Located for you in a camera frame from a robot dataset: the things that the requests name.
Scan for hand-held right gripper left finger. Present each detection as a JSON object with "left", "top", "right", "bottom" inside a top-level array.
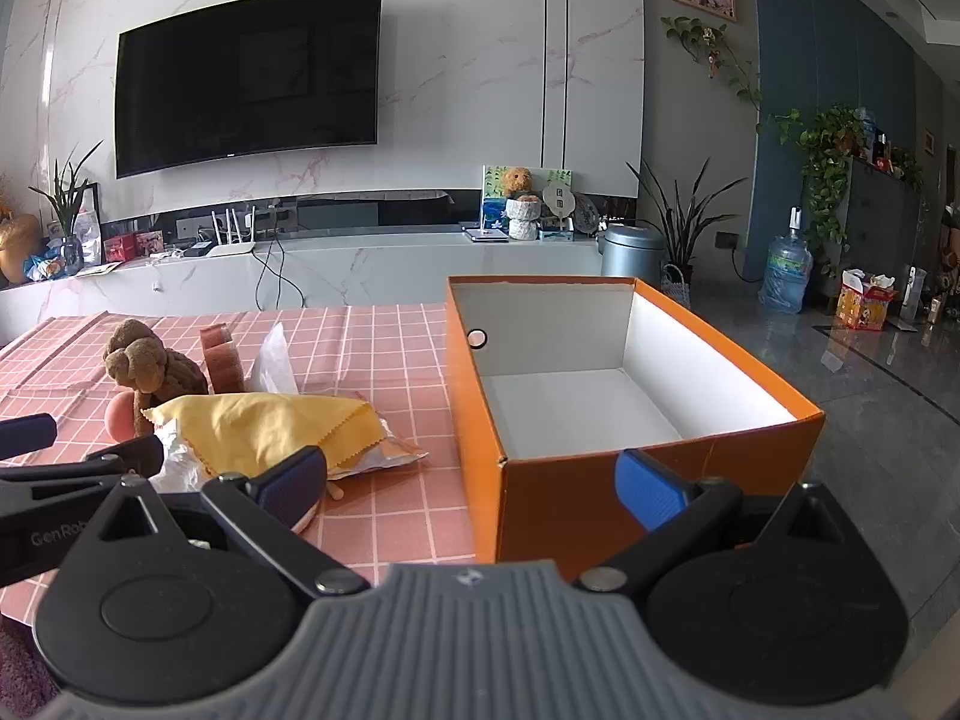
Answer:
[{"left": 96, "top": 446, "right": 372, "bottom": 601}]

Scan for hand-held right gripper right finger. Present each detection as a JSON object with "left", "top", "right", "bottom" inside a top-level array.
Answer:
[{"left": 576, "top": 448, "right": 857, "bottom": 599}]

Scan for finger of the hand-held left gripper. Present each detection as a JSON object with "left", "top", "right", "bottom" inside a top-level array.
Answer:
[
  {"left": 0, "top": 435, "right": 164, "bottom": 492},
  {"left": 0, "top": 414, "right": 58, "bottom": 460}
]

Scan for pink round puff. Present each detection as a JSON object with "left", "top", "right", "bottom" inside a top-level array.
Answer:
[{"left": 105, "top": 392, "right": 147, "bottom": 442}]

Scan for yellow cloth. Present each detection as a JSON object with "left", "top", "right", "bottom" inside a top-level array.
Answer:
[{"left": 141, "top": 392, "right": 380, "bottom": 475}]

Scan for orange cardboard box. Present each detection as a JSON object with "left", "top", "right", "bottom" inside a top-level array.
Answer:
[{"left": 446, "top": 276, "right": 826, "bottom": 578}]

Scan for brown plush toy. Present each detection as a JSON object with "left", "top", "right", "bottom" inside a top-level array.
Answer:
[{"left": 103, "top": 319, "right": 209, "bottom": 440}]

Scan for reddish brown sponge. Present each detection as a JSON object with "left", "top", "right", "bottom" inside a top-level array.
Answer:
[{"left": 199, "top": 322, "right": 245, "bottom": 395}]

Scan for clear plastic bag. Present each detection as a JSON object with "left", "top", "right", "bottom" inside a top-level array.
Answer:
[{"left": 246, "top": 321, "right": 301, "bottom": 396}]

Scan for pink checked tablecloth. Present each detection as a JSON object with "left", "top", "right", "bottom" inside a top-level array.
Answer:
[{"left": 0, "top": 302, "right": 496, "bottom": 616}]

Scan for blue snack bag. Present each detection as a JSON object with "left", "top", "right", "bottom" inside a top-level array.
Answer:
[{"left": 22, "top": 251, "right": 68, "bottom": 282}]

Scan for gold vase with dried flowers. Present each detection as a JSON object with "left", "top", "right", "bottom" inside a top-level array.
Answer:
[{"left": 0, "top": 172, "right": 42, "bottom": 286}]

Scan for woven basket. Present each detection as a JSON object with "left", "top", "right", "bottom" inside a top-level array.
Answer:
[{"left": 660, "top": 264, "right": 692, "bottom": 308}]

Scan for white router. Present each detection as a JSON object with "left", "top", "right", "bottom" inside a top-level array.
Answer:
[{"left": 206, "top": 204, "right": 260, "bottom": 260}]

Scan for green plant in glass vase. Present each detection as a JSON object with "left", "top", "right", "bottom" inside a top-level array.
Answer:
[{"left": 28, "top": 141, "right": 104, "bottom": 277}]

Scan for grey round trash can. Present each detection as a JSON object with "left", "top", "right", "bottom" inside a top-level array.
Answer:
[{"left": 600, "top": 223, "right": 668, "bottom": 278}]

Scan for white marble television console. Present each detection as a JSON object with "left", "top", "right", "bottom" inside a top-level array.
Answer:
[{"left": 0, "top": 229, "right": 605, "bottom": 346}]

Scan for blue water jug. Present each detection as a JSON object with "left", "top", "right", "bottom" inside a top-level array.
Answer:
[{"left": 759, "top": 206, "right": 815, "bottom": 314}]

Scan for long-leaf potted plant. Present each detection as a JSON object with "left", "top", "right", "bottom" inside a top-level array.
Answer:
[{"left": 626, "top": 157, "right": 751, "bottom": 286}]

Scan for red orange gift box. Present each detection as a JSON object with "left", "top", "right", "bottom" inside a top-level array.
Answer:
[{"left": 835, "top": 268, "right": 899, "bottom": 331}]

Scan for white fan-shaped ornament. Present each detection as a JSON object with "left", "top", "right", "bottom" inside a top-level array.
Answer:
[{"left": 541, "top": 172, "right": 577, "bottom": 230}]

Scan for green blue painting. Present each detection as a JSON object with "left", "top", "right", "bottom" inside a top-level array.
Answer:
[{"left": 480, "top": 165, "right": 575, "bottom": 233}]

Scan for dark grey cabinet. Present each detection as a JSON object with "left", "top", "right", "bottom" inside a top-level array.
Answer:
[{"left": 844, "top": 157, "right": 927, "bottom": 293}]

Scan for trailing pothos plant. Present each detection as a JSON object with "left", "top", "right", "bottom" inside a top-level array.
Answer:
[{"left": 757, "top": 105, "right": 871, "bottom": 278}]

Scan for dark cluttered shelf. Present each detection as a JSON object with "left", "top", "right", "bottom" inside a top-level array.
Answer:
[{"left": 941, "top": 202, "right": 960, "bottom": 293}]

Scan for group of bottles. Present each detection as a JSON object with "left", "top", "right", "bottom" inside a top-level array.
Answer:
[{"left": 855, "top": 109, "right": 923, "bottom": 173}]

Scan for hanging vine plant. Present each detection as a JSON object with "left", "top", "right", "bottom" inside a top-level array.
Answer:
[{"left": 660, "top": 15, "right": 766, "bottom": 110}]

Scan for black cables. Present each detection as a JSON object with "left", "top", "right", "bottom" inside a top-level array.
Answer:
[{"left": 251, "top": 229, "right": 290, "bottom": 310}]

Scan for black picture frame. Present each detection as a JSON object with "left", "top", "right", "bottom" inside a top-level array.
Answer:
[{"left": 71, "top": 181, "right": 102, "bottom": 265}]

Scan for black wall television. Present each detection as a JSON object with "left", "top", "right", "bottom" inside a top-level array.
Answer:
[{"left": 114, "top": 0, "right": 383, "bottom": 179}]

